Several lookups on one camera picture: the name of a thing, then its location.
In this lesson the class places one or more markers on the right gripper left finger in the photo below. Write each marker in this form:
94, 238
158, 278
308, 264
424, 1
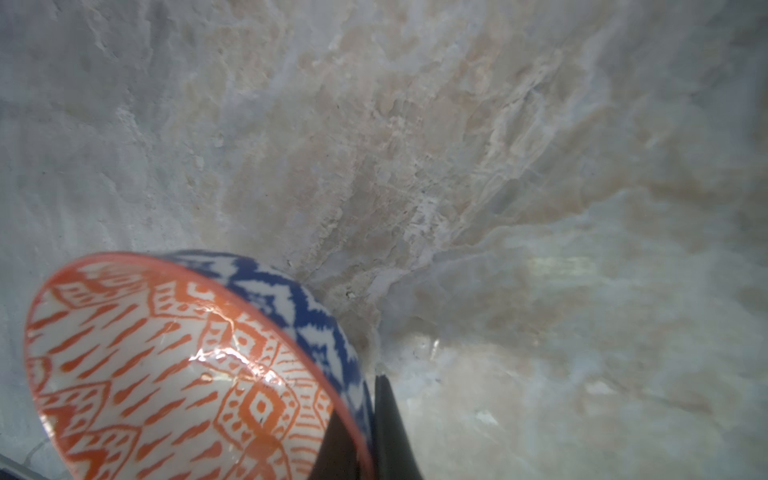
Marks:
337, 458

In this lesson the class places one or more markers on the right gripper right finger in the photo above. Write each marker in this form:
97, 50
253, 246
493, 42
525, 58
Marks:
394, 456

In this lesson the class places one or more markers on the red patterned ceramic bowl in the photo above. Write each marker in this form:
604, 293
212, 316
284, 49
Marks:
191, 365

